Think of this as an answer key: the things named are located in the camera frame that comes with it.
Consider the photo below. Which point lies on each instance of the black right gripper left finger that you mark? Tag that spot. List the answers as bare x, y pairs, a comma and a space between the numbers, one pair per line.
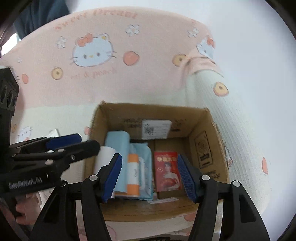
58, 221

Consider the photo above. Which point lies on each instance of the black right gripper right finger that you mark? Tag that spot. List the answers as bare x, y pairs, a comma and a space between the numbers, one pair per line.
240, 220

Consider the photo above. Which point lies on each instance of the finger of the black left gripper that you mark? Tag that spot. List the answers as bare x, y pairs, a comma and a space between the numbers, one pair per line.
76, 152
44, 144

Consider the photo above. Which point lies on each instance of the red lucky cup card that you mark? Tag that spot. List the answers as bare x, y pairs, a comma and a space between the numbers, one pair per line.
166, 171

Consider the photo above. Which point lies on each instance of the white spiral notepad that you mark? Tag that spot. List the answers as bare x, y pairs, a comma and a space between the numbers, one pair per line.
53, 134

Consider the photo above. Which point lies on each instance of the person's left hand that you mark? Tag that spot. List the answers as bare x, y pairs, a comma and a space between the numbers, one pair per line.
29, 207

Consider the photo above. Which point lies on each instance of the light blue tissue pack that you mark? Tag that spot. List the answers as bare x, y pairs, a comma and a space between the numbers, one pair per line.
120, 141

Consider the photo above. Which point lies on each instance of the pink Hello Kitty blanket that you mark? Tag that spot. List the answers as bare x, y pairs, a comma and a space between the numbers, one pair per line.
71, 65

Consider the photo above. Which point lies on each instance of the orange white tissue pack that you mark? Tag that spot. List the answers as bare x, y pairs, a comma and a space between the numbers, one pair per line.
132, 186

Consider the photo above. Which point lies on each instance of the blue wet wipes pack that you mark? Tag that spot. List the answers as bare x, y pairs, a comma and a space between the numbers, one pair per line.
145, 169

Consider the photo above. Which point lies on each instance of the white shipping label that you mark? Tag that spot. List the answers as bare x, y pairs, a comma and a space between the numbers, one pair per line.
155, 129

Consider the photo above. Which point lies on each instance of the black camera box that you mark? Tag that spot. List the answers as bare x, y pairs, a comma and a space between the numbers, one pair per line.
9, 94

